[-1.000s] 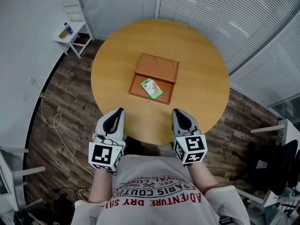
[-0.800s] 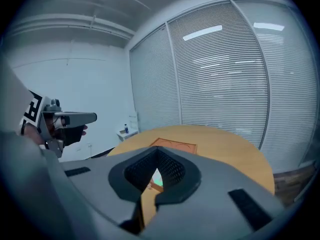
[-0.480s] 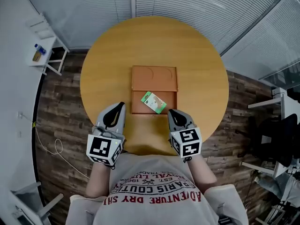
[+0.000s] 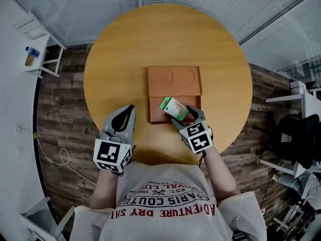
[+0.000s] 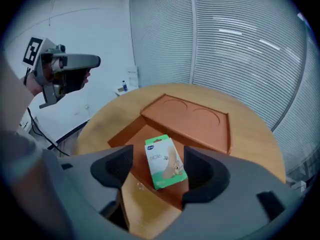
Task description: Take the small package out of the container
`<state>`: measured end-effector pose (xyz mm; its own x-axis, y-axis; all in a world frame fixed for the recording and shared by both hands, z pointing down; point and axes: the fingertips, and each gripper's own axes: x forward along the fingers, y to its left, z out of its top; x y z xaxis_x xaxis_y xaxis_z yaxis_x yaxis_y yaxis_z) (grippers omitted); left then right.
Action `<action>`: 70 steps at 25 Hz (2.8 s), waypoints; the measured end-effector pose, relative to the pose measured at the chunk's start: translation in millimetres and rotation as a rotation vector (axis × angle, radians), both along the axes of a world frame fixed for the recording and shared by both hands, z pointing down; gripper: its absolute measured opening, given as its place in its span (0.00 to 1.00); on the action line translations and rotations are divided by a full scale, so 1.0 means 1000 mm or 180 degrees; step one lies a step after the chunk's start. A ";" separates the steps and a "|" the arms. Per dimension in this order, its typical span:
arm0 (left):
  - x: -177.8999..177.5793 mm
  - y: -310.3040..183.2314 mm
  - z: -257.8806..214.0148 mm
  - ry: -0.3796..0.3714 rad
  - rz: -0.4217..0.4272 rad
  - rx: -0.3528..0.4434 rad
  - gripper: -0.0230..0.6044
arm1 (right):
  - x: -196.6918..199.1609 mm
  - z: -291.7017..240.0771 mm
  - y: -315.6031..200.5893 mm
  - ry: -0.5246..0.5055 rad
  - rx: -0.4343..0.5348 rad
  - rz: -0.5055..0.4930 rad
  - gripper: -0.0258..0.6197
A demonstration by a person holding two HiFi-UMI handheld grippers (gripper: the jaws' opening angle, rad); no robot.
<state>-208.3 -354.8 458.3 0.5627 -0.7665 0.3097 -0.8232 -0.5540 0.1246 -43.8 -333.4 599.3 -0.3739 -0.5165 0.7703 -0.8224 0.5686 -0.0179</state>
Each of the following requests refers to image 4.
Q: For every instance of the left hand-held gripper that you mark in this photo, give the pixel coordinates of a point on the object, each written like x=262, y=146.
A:
x=110, y=153

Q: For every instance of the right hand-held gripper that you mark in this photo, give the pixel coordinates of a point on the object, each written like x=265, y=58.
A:
x=199, y=139

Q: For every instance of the green white packet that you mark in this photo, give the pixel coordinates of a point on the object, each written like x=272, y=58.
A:
x=174, y=108

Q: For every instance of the brown wooden tray box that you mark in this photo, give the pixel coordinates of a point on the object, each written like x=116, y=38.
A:
x=173, y=84

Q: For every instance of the person's right forearm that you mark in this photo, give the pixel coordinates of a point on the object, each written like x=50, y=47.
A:
x=219, y=174

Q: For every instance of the person's left forearm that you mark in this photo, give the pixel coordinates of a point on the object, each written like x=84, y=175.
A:
x=102, y=189

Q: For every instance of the person's white printed t-shirt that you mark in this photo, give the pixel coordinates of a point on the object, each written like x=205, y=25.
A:
x=165, y=210

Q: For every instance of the black office chair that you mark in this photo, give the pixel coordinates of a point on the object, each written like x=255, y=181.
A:
x=298, y=139

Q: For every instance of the small yellow packet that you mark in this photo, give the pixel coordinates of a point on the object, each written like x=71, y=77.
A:
x=29, y=60

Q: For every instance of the clear bottle with blue cap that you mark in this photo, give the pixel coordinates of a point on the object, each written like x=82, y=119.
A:
x=32, y=51

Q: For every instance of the white wooden chair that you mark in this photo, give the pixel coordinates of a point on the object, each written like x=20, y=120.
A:
x=37, y=41

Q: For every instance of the white desk with devices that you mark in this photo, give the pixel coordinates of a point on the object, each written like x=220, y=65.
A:
x=307, y=102

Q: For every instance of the white window blinds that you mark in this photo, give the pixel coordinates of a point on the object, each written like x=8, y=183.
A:
x=200, y=1

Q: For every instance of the plain white desk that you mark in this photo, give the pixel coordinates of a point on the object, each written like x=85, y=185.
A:
x=37, y=215

